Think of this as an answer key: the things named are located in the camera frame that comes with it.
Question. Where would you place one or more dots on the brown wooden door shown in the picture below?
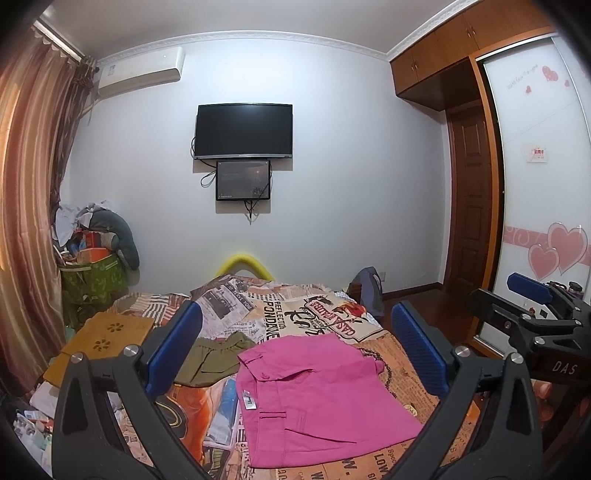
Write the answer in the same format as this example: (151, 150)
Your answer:
(471, 202)

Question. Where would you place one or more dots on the blue grey backpack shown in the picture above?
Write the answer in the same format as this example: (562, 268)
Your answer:
(367, 290)

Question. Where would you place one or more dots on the striped brown curtain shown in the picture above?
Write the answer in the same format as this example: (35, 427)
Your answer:
(43, 92)

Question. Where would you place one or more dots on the newspaper print bedspread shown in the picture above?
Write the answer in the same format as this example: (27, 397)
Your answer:
(208, 421)

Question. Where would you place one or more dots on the green storage bag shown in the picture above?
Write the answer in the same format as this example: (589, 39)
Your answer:
(91, 288)

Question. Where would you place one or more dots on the large black wall television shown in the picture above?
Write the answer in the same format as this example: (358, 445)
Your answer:
(244, 130)

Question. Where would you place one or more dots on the right hand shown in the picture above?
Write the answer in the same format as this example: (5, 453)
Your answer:
(542, 391)

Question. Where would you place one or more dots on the clutter pile beside bed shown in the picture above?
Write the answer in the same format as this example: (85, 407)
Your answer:
(32, 421)

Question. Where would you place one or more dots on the grey plush pillow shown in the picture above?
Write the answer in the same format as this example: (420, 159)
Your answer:
(106, 221)

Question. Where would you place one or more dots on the pink pants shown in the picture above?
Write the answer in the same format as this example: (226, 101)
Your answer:
(313, 400)

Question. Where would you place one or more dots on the wooden lap desk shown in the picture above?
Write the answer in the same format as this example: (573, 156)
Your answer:
(102, 336)

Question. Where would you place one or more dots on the olive green shorts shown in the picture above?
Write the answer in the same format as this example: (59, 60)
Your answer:
(209, 361)

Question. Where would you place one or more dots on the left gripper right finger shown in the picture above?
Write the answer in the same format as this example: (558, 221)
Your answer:
(506, 442)

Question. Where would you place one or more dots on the yellow curved headboard tube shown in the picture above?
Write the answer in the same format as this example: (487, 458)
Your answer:
(243, 261)

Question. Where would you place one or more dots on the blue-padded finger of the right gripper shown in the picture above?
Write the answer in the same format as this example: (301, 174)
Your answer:
(529, 288)

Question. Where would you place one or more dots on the white heart wardrobe door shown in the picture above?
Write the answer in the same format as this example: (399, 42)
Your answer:
(541, 96)

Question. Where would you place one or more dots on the wooden upper cabinet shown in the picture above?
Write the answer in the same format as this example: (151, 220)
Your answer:
(436, 71)

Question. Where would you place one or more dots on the small black wall monitor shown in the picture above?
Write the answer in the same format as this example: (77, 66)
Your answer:
(243, 180)

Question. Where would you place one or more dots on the white air conditioner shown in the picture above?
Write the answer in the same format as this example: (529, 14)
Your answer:
(141, 71)

